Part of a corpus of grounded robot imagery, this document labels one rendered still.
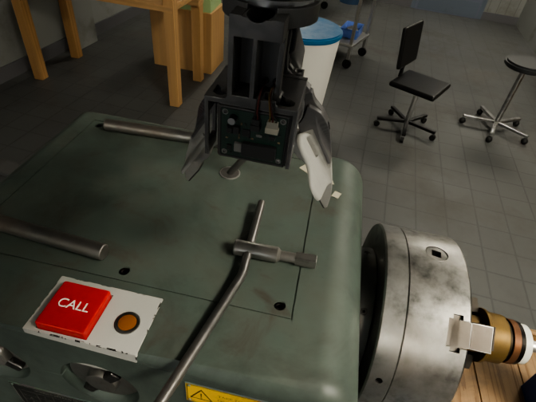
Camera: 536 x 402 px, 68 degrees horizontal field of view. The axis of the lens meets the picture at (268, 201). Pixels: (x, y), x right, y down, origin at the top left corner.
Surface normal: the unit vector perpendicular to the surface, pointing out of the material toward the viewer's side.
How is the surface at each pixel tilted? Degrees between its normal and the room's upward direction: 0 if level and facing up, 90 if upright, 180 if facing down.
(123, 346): 0
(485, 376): 0
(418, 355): 54
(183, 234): 0
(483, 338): 39
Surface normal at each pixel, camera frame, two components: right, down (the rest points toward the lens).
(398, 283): 0.02, -0.50
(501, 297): 0.10, -0.75
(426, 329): -0.05, -0.17
